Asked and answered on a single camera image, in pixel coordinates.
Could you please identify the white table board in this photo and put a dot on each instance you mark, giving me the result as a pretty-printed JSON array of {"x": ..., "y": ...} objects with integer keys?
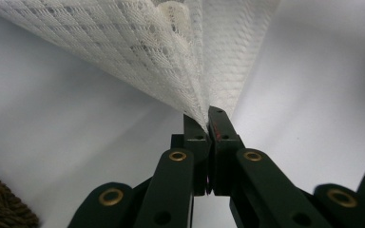
[{"x": 44, "y": 126}]

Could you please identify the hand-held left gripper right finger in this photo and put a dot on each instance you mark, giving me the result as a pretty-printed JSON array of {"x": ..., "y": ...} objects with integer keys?
[{"x": 223, "y": 145}]

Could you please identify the white mesh laundry bag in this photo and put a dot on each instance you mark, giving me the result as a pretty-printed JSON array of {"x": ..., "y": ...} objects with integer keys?
[{"x": 139, "y": 41}]

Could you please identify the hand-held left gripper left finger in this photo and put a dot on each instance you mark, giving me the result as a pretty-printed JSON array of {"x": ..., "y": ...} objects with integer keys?
[{"x": 199, "y": 152}]

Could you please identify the brown woven basket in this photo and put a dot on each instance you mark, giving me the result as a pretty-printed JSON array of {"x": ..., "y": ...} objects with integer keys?
[{"x": 0, "y": 205}]

